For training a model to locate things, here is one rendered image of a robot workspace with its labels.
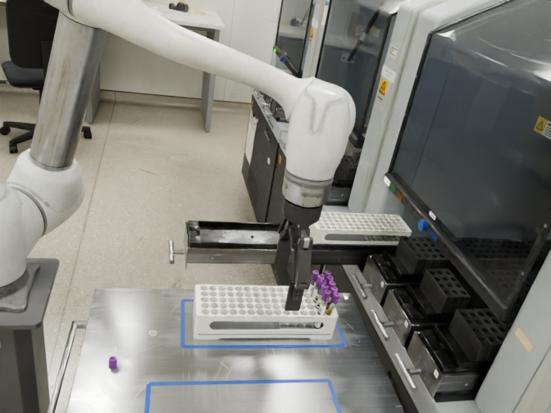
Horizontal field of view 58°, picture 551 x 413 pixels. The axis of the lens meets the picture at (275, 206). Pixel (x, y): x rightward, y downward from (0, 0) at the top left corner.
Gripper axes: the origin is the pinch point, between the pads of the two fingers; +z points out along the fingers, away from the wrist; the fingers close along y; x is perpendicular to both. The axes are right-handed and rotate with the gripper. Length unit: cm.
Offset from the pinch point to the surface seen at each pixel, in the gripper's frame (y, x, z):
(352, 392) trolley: 18.8, 11.3, 11.0
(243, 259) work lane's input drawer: -30.2, -4.0, 15.5
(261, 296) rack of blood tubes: -1.5, -4.5, 4.7
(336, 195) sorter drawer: -72, 35, 15
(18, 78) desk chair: -253, -121, 39
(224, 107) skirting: -388, 25, 89
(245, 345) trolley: 6.6, -8.0, 10.9
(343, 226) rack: -34.9, 24.5, 6.4
